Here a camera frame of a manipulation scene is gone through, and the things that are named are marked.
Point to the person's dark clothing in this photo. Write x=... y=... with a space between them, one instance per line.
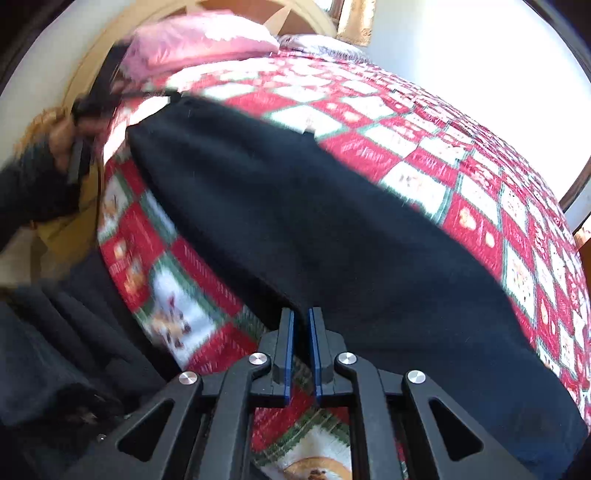
x=55 y=350

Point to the person's left hand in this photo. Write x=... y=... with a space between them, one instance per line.
x=60 y=145

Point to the pink pillow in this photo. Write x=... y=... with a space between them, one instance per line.
x=198 y=41

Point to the dark brown door frame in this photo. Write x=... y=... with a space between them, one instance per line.
x=575 y=184

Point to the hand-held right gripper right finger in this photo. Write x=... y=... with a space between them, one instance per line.
x=315 y=355

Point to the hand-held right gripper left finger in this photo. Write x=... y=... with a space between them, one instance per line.
x=288 y=355

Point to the brown wooden door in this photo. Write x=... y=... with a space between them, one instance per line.
x=584 y=237

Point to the cream wooden headboard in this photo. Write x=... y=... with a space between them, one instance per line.
x=115 y=27

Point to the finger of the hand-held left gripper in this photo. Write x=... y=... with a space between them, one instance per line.
x=152 y=94

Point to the black pants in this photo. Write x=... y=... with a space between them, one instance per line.
x=300 y=221

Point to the red checkered printed blanket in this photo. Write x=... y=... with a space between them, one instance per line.
x=415 y=161

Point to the brown window frame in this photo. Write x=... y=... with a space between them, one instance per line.
x=336 y=10

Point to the golden curtain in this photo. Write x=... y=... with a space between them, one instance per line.
x=354 y=21

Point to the grey pillow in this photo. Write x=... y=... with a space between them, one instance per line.
x=318 y=44

